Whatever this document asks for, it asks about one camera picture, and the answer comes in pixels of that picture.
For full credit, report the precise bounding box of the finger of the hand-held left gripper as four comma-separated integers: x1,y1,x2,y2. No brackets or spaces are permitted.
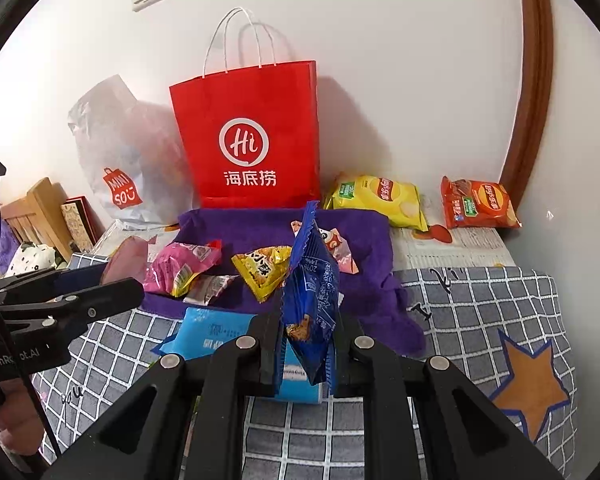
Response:
0,278,145,343
0,264,110,306

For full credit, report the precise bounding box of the dark purple garment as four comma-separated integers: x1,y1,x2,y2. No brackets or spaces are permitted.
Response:
0,212,21,281

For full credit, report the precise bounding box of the grey checked blanket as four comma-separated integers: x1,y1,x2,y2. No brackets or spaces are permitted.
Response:
30,252,578,480

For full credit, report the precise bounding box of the purple towel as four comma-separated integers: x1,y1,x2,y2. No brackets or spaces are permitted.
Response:
142,206,427,358

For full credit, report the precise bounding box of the red-edged framed box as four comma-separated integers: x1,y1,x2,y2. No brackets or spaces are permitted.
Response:
60,196,106,253

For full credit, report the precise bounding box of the red chip bag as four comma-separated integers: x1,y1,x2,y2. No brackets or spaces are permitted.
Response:
440,176,522,231

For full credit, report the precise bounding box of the white plastic shopping bag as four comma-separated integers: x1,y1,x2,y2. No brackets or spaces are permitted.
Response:
67,74,196,231

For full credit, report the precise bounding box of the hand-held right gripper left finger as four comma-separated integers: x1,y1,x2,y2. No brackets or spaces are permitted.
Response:
42,312,286,480

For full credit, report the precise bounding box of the yellow chip bag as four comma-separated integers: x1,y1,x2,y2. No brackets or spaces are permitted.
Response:
322,172,429,232

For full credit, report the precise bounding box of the blue tissue pack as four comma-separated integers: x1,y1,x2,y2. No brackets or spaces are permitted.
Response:
151,306,323,405

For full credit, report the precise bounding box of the blue snack packet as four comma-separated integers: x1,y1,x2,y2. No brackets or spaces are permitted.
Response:
272,200,343,396

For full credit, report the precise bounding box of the small silver snack packet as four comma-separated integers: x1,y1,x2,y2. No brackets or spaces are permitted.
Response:
184,274,241,307

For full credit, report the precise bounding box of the light pink snack packet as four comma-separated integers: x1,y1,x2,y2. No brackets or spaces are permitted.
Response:
104,236,149,286

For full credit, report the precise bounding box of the red paper bag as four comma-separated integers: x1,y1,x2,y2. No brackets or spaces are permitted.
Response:
169,7,322,211

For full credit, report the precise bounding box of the white dotted pillow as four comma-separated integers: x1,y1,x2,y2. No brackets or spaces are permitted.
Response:
5,241,68,277

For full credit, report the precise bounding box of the yellow snack packet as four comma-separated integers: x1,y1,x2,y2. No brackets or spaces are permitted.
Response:
231,245,292,304

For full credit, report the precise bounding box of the wooden door frame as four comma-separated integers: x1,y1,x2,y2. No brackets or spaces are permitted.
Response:
500,0,554,198

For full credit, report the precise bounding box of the large pink snack bag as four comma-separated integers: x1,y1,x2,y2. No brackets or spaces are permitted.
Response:
144,240,223,297

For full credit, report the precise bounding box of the pink white printed snack packet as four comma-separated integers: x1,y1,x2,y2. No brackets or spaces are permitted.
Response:
291,220,359,275

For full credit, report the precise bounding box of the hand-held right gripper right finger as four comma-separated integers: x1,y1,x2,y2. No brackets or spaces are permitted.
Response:
327,310,563,480

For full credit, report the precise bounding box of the person's left hand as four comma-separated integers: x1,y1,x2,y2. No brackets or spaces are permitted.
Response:
0,377,48,461

